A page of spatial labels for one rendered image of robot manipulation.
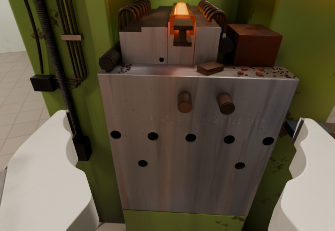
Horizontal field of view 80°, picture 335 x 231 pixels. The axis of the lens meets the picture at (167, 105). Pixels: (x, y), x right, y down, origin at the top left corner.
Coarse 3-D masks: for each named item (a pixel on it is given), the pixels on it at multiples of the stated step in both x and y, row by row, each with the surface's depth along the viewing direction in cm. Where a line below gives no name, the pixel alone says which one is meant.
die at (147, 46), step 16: (144, 16) 58; (160, 16) 51; (128, 32) 40; (144, 32) 40; (160, 32) 40; (208, 32) 39; (128, 48) 42; (144, 48) 41; (160, 48) 41; (176, 48) 41; (192, 48) 41; (208, 48) 41; (176, 64) 43; (192, 64) 43
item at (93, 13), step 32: (32, 0) 51; (64, 0) 50; (96, 0) 50; (128, 0) 70; (32, 32) 55; (96, 32) 54; (32, 64) 60; (64, 64) 59; (96, 64) 59; (96, 96) 64; (96, 128) 71; (96, 160) 80; (96, 192) 91
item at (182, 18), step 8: (176, 8) 51; (184, 8) 51; (176, 16) 36; (184, 16) 36; (192, 16) 36; (176, 24) 30; (184, 24) 30; (192, 24) 37; (176, 32) 36; (184, 32) 29; (192, 32) 38; (176, 40) 31; (184, 40) 30
